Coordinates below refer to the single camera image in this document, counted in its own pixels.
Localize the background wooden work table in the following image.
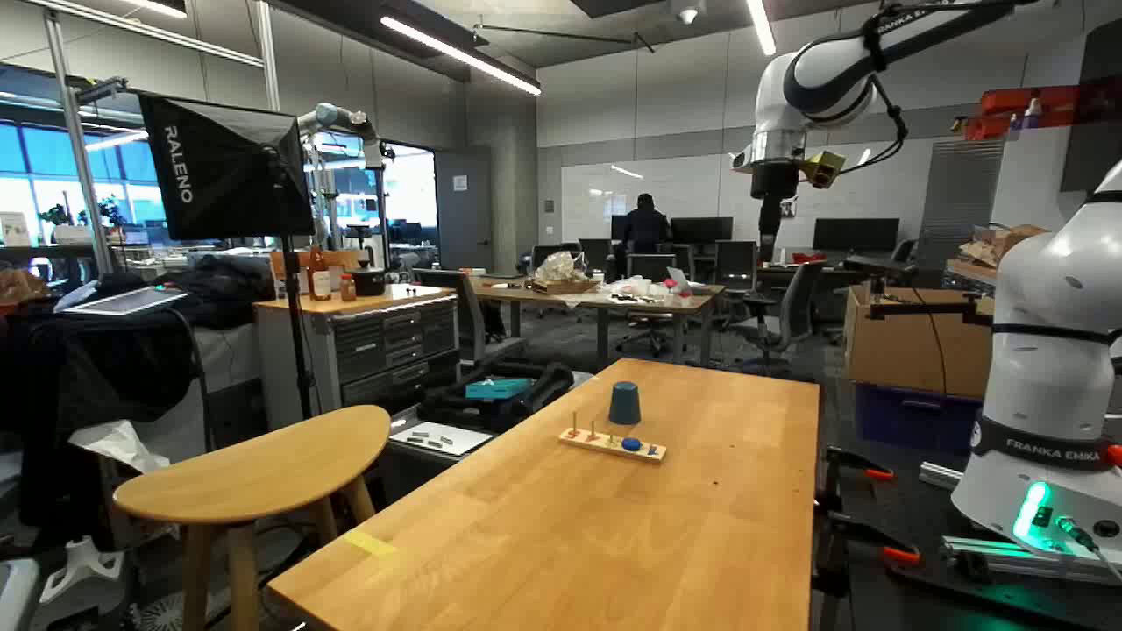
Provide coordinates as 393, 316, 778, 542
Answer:
479, 280, 723, 364

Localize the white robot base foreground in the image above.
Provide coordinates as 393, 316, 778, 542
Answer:
951, 164, 1122, 566

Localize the yellow tape strip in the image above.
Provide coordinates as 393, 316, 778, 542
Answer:
344, 531, 397, 557

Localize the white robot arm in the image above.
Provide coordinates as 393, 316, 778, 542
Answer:
734, 0, 1028, 241

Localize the black office chair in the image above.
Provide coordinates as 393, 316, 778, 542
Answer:
737, 262, 824, 363

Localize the person in dark clothes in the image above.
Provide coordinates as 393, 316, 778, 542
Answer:
620, 192, 666, 254

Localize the round wooden stool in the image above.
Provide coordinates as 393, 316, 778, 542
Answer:
114, 405, 389, 631

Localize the blue storage bin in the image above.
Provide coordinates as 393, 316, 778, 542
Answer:
855, 387, 979, 451

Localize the wooden peg stand board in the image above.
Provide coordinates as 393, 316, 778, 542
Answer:
558, 428, 669, 462

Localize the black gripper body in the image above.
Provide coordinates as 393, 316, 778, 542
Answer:
751, 163, 801, 239

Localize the cardboard box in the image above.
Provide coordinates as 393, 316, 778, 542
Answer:
846, 283, 990, 399

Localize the dark blue cup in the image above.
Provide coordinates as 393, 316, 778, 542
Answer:
612, 384, 641, 426

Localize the black softbox light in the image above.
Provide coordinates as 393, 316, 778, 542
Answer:
137, 90, 313, 239

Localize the grey drawer cabinet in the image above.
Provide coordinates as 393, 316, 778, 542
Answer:
258, 283, 461, 428

